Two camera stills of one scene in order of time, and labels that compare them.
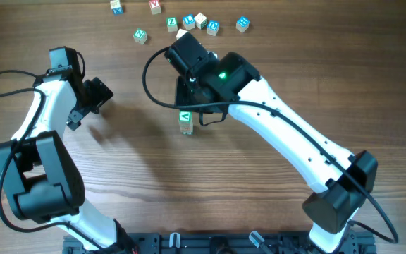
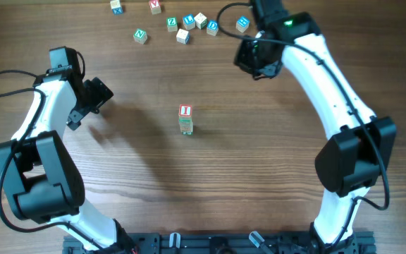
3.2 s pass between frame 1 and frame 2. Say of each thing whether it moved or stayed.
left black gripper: stayed
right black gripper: moved
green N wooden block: stayed
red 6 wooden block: stayed
